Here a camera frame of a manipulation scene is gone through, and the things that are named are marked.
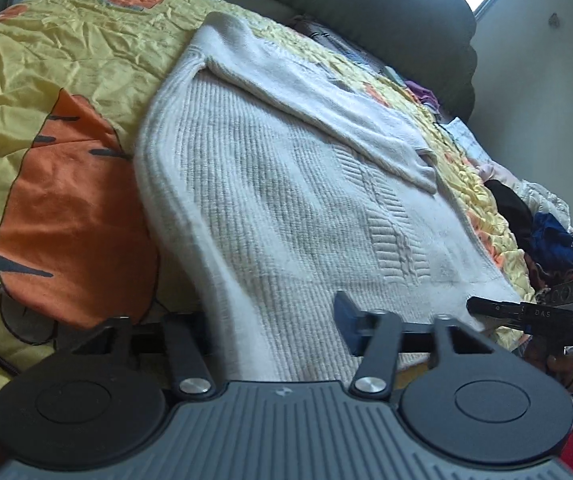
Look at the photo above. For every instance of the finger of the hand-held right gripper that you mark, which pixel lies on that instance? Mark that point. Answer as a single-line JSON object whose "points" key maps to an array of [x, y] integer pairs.
{"points": [[496, 308]]}

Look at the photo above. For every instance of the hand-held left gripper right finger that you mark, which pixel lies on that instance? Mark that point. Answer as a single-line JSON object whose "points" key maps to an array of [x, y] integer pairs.
{"points": [[351, 320]]}

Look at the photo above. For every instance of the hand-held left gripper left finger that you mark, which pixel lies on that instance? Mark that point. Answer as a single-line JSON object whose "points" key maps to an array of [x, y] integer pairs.
{"points": [[186, 355]]}

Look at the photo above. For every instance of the white knit sweater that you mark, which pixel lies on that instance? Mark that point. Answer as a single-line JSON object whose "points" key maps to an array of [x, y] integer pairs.
{"points": [[266, 185]]}

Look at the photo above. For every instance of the dark blue cloth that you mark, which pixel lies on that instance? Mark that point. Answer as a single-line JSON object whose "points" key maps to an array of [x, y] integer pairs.
{"points": [[559, 245]]}

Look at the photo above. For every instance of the black cloth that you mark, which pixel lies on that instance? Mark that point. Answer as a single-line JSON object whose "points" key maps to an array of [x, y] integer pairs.
{"points": [[509, 205]]}

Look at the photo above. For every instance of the white lace cloth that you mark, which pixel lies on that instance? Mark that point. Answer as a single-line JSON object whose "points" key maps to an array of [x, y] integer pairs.
{"points": [[546, 197]]}

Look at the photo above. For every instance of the pink cloth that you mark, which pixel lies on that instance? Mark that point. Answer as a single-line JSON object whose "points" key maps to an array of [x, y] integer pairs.
{"points": [[499, 172]]}

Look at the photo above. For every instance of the white patterned cloth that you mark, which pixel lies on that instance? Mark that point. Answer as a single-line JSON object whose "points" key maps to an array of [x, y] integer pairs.
{"points": [[466, 140]]}

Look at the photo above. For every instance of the purple cloth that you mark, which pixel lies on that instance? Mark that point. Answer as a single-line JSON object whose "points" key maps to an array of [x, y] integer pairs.
{"points": [[424, 96]]}

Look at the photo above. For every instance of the patterned pillow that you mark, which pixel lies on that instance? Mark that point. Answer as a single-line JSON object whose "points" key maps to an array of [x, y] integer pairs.
{"points": [[319, 30]]}

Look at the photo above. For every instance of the grey padded headboard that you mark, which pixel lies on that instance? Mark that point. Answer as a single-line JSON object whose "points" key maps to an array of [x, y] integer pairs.
{"points": [[391, 20]]}

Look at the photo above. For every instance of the yellow printed quilt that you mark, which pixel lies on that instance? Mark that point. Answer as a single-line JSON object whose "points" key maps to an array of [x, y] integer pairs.
{"points": [[66, 60]]}

